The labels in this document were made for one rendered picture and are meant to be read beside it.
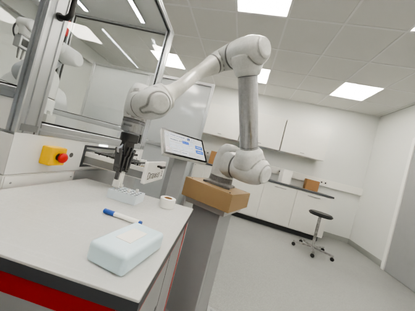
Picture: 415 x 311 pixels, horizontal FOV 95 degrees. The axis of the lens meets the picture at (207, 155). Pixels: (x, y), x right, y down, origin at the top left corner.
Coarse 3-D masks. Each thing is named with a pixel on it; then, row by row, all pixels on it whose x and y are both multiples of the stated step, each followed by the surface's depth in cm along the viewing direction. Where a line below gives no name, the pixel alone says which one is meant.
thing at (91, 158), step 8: (88, 152) 96; (104, 152) 114; (88, 160) 96; (96, 160) 96; (104, 160) 96; (112, 160) 95; (104, 168) 95; (112, 168) 95; (136, 168) 94; (136, 176) 94
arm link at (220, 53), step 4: (220, 48) 98; (224, 48) 96; (212, 52) 101; (216, 52) 98; (220, 52) 97; (224, 52) 95; (216, 56) 97; (220, 56) 97; (224, 56) 96; (220, 60) 97; (224, 60) 97; (220, 64) 98; (224, 64) 99; (220, 68) 100; (224, 68) 101; (228, 68) 100; (232, 68) 100
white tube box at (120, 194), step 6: (108, 192) 78; (114, 192) 78; (120, 192) 77; (126, 192) 80; (132, 192) 82; (138, 192) 85; (114, 198) 78; (120, 198) 77; (126, 198) 77; (132, 198) 77; (138, 198) 79; (132, 204) 77
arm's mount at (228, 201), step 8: (184, 184) 118; (192, 184) 115; (200, 184) 112; (208, 184) 114; (184, 192) 117; (192, 192) 114; (200, 192) 112; (208, 192) 109; (216, 192) 107; (224, 192) 104; (232, 192) 111; (240, 192) 121; (200, 200) 111; (208, 200) 108; (216, 200) 106; (224, 200) 104; (232, 200) 103; (240, 200) 115; (248, 200) 130; (216, 208) 105; (224, 208) 103; (232, 208) 106; (240, 208) 118
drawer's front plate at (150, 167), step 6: (150, 162) 94; (156, 162) 102; (162, 162) 113; (144, 168) 92; (150, 168) 96; (156, 168) 105; (144, 174) 92; (156, 174) 108; (162, 174) 119; (144, 180) 92; (150, 180) 100
